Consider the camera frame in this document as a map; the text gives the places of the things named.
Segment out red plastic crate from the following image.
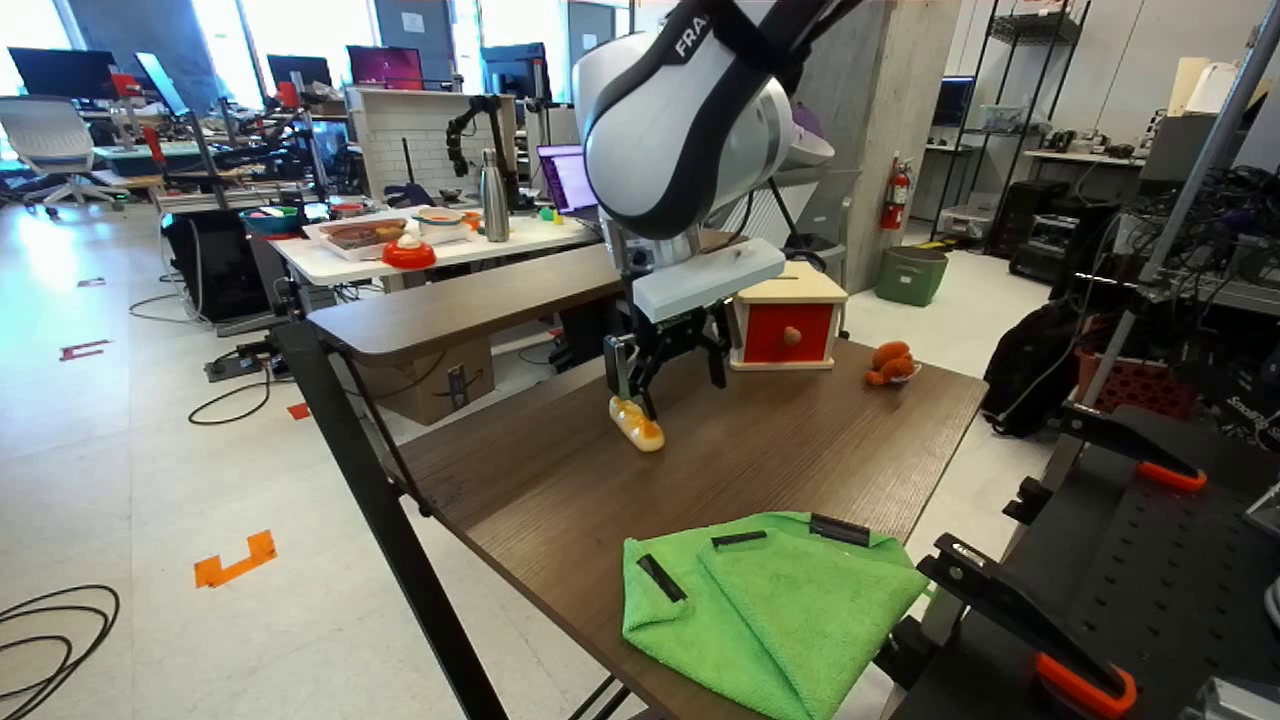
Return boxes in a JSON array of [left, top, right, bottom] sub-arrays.
[[1075, 353, 1196, 423]]

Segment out white office chair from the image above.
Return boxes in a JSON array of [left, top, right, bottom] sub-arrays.
[[0, 94, 133, 218]]

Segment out black backpack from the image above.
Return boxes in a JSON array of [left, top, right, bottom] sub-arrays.
[[980, 296, 1090, 442]]

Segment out wooden box with red drawer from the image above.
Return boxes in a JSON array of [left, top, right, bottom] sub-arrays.
[[723, 257, 850, 376]]

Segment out dark computer monitor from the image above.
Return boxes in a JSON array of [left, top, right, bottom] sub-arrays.
[[475, 40, 552, 110], [262, 54, 334, 95], [6, 50, 121, 106]]

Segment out white desk partition panel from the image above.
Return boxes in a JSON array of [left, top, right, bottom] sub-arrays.
[[348, 84, 483, 206]]

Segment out red bowl shaped object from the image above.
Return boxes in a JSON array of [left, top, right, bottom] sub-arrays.
[[379, 236, 438, 278]]

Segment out brown raised desk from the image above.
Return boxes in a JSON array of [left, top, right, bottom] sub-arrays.
[[304, 223, 752, 359]]

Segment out light grey wrist camera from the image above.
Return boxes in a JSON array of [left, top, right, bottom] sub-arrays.
[[628, 236, 793, 328]]

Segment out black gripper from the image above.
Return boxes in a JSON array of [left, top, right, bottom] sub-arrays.
[[598, 291, 740, 419]]

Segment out yellow orange oblong toy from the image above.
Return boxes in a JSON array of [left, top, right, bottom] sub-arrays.
[[604, 391, 672, 462]]

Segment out seated person in grey hoodie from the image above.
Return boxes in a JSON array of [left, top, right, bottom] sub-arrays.
[[777, 95, 845, 183]]

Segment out metal storage shelving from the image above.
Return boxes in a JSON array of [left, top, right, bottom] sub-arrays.
[[924, 0, 1095, 245]]

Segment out grey metal pole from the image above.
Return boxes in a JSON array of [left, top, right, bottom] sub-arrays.
[[1075, 6, 1280, 408]]

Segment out laptop with purple screen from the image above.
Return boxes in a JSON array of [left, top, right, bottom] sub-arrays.
[[534, 141, 598, 221]]

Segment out brown cardboard box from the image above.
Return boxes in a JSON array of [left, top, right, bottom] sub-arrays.
[[353, 334, 499, 429]]

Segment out steel water bottle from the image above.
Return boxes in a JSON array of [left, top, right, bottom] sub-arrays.
[[475, 144, 517, 247]]

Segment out orange plush toy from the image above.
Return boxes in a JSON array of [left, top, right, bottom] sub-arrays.
[[860, 341, 921, 391]]

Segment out white desk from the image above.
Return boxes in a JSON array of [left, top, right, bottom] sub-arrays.
[[267, 207, 598, 296]]

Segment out tray with food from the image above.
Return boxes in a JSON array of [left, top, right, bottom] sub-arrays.
[[298, 207, 487, 260]]

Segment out black clamp with orange handle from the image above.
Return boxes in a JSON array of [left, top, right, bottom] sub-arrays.
[[1001, 395, 1214, 529], [873, 532, 1145, 720]]

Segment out orange floor tape marker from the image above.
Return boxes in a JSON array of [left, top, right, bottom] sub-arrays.
[[192, 529, 281, 593]]

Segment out monitor with magenta screen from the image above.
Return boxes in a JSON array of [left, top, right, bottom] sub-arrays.
[[344, 46, 427, 95]]

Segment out green microfiber cloth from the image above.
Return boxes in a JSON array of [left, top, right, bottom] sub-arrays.
[[616, 507, 930, 720]]

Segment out black power strip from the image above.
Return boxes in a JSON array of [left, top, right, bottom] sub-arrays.
[[199, 337, 281, 384]]

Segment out green storage bin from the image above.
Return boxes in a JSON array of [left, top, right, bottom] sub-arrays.
[[873, 242, 950, 313]]

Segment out black perforated breadboard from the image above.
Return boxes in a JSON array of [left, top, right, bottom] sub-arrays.
[[893, 395, 1280, 720]]

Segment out black floor cable loops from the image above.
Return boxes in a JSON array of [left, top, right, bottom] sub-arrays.
[[0, 581, 125, 720]]

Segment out black table frame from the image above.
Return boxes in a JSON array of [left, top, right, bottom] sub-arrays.
[[270, 317, 512, 720]]

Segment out red fire extinguisher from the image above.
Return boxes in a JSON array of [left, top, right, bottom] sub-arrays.
[[877, 151, 921, 236]]

